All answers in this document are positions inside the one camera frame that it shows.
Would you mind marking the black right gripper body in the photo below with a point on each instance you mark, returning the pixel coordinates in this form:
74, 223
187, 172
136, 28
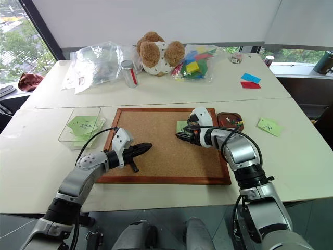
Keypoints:
193, 135

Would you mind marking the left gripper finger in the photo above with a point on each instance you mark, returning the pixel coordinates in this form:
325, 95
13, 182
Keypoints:
141, 146
141, 152

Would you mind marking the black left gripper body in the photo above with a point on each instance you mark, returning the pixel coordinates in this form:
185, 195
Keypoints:
128, 156

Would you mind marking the small green sticky note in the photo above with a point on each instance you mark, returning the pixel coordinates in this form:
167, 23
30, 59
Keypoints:
180, 125

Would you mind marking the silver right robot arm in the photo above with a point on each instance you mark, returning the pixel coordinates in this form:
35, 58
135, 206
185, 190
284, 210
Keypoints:
242, 153

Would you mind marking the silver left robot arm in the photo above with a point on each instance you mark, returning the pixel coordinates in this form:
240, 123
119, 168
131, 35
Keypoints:
78, 179

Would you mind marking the brown wooden tray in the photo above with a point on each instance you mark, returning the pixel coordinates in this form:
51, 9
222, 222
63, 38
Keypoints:
223, 126

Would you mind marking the clear plastic box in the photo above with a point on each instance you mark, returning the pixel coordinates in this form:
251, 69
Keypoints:
78, 140

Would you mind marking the green note with drawing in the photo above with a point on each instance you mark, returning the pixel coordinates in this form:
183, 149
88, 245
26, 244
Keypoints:
82, 126

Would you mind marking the red paper note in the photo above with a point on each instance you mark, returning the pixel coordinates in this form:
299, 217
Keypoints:
250, 85

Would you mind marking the blue paper note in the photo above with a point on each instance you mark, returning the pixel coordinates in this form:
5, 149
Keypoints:
251, 77

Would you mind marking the green note with scribble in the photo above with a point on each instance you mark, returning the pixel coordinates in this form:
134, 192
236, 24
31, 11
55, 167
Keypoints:
270, 126

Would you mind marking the wood-framed cork board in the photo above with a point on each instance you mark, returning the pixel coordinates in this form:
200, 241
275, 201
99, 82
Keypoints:
166, 159

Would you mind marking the bag of coloured blocks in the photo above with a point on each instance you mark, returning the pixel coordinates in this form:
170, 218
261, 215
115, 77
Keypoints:
193, 66

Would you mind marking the clear jar with silver lid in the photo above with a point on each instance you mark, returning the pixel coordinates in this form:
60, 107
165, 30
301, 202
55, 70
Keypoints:
129, 74

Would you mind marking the brown and white plush bear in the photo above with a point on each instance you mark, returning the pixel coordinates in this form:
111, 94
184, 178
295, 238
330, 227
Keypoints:
158, 56

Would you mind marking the small clear pin container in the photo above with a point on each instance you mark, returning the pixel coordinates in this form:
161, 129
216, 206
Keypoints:
236, 57

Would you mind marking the grey rounded shape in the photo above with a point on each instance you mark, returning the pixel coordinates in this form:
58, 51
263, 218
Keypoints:
199, 234
135, 235

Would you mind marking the clear plastic bag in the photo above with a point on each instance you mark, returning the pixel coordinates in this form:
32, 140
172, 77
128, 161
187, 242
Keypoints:
96, 67

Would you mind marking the red can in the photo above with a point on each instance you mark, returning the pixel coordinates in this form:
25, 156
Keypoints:
269, 60

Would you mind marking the red-brown cloth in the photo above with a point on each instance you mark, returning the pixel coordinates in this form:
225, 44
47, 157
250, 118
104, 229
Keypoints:
30, 82

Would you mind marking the dark green thermos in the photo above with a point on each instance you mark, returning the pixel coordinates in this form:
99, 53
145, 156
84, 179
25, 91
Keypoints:
323, 62

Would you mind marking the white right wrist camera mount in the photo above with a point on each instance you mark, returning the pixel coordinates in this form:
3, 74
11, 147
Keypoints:
204, 115

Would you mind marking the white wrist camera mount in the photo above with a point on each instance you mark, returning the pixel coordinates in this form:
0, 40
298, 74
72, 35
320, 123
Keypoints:
204, 115
121, 140

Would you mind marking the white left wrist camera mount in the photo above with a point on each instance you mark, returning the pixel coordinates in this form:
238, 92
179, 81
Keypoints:
121, 140

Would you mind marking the black bracket under table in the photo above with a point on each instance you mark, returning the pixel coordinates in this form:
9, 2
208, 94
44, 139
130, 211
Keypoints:
93, 238

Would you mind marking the black window frame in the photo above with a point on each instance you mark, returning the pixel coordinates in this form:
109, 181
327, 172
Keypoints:
44, 31

